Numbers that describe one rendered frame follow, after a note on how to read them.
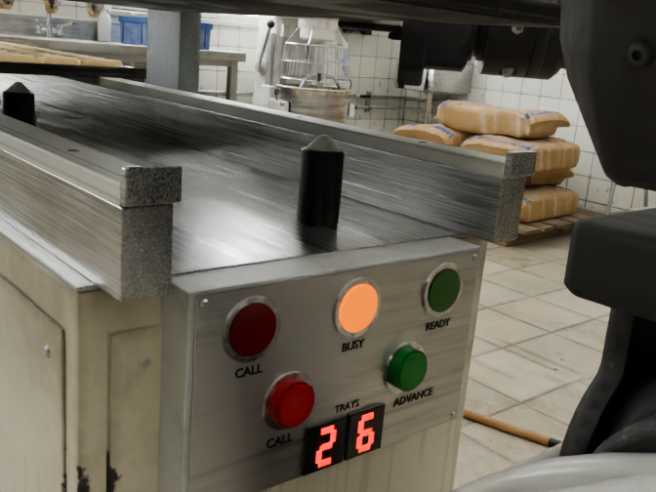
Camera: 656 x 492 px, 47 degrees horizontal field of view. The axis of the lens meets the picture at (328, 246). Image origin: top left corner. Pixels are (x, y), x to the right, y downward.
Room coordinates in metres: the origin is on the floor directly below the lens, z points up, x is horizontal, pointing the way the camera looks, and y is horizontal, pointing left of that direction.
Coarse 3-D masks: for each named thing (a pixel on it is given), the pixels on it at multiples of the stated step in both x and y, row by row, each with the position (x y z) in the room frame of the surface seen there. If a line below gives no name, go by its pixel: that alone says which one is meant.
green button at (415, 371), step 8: (400, 352) 0.48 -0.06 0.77; (408, 352) 0.48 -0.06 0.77; (416, 352) 0.48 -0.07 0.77; (400, 360) 0.48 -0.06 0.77; (408, 360) 0.48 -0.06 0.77; (416, 360) 0.48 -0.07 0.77; (424, 360) 0.49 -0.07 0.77; (392, 368) 0.48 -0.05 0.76; (400, 368) 0.47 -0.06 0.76; (408, 368) 0.48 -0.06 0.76; (416, 368) 0.48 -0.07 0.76; (424, 368) 0.49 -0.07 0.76; (392, 376) 0.47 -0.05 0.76; (400, 376) 0.47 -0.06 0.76; (408, 376) 0.48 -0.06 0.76; (416, 376) 0.48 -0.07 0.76; (424, 376) 0.49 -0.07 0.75; (392, 384) 0.48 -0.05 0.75; (400, 384) 0.47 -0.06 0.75; (408, 384) 0.48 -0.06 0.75; (416, 384) 0.48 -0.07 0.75
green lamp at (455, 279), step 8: (440, 272) 0.50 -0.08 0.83; (448, 272) 0.51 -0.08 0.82; (456, 272) 0.51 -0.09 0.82; (440, 280) 0.50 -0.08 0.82; (448, 280) 0.51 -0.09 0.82; (456, 280) 0.51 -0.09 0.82; (432, 288) 0.50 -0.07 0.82; (440, 288) 0.50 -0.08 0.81; (448, 288) 0.51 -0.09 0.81; (456, 288) 0.51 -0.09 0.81; (432, 296) 0.50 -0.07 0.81; (440, 296) 0.50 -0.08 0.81; (448, 296) 0.51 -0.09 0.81; (456, 296) 0.51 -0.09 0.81; (432, 304) 0.50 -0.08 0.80; (440, 304) 0.50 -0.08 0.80; (448, 304) 0.51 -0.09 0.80
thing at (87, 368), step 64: (64, 128) 0.96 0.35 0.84; (192, 192) 0.63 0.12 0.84; (256, 192) 0.65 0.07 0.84; (320, 192) 0.54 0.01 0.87; (0, 256) 0.47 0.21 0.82; (192, 256) 0.44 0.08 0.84; (256, 256) 0.45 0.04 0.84; (0, 320) 0.46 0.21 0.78; (64, 320) 0.38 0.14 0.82; (128, 320) 0.39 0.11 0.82; (0, 384) 0.47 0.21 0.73; (64, 384) 0.38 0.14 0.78; (128, 384) 0.39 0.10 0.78; (0, 448) 0.47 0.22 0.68; (64, 448) 0.38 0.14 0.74; (128, 448) 0.39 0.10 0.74; (384, 448) 0.52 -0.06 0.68; (448, 448) 0.58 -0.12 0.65
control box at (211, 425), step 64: (320, 256) 0.47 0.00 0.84; (384, 256) 0.48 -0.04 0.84; (448, 256) 0.51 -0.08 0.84; (192, 320) 0.38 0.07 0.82; (320, 320) 0.44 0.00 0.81; (384, 320) 0.47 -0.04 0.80; (448, 320) 0.51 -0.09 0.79; (192, 384) 0.38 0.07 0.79; (256, 384) 0.41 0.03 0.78; (320, 384) 0.44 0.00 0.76; (384, 384) 0.48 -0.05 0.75; (448, 384) 0.52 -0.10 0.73; (192, 448) 0.38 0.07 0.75; (256, 448) 0.41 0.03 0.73
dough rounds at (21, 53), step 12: (0, 48) 1.23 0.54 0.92; (12, 48) 1.25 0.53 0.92; (24, 48) 1.32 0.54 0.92; (36, 48) 1.33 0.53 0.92; (0, 60) 1.02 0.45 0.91; (12, 60) 1.02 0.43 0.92; (24, 60) 1.02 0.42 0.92; (36, 60) 1.10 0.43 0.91; (48, 60) 1.06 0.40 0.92; (60, 60) 1.06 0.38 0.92; (72, 60) 1.07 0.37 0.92; (84, 60) 1.14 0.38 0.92; (96, 60) 1.10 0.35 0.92; (108, 60) 1.12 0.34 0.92
